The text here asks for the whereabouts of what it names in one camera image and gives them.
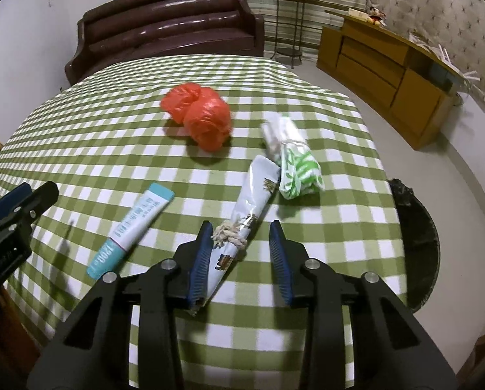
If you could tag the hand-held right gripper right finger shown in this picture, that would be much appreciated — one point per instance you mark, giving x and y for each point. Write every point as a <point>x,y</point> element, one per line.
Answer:
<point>281,268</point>

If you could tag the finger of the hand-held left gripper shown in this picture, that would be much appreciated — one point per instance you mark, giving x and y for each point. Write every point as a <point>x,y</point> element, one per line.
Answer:
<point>9,202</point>
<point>43,199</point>

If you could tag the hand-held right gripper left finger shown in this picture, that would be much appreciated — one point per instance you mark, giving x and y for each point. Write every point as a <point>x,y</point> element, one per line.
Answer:
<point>199,268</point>

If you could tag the black trash bin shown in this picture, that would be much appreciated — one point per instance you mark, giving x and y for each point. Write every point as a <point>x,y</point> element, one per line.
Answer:
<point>421,243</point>

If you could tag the light blue toothpaste tube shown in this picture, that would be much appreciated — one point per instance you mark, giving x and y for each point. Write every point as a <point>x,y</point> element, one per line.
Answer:
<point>132,227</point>

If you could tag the white green printed plastic bag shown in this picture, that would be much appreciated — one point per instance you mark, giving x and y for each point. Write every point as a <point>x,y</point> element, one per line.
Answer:
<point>295,166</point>

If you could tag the red plastic bag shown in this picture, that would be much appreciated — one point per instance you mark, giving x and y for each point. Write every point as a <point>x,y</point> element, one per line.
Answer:
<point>201,118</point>

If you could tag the metal plant stand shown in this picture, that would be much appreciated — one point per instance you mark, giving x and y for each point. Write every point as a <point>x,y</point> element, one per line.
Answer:
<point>290,52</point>

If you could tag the dark brown leather sofa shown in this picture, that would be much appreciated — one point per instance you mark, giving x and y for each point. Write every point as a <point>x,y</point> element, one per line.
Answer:
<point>165,20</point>

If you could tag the wooden cabinet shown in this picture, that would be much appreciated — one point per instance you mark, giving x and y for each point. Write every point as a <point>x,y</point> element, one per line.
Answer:
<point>368,65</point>

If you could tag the white box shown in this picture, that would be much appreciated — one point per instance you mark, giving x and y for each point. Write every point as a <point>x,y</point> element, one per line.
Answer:
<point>358,13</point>

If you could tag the white sticks bundle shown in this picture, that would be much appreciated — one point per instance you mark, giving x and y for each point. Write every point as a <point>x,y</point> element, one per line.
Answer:
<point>445,55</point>

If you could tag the plush toy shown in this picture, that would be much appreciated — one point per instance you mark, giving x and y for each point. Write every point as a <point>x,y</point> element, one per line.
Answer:
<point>377,16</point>

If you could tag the quilted floral mattress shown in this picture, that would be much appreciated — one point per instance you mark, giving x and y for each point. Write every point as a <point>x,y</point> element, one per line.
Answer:
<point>429,4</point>

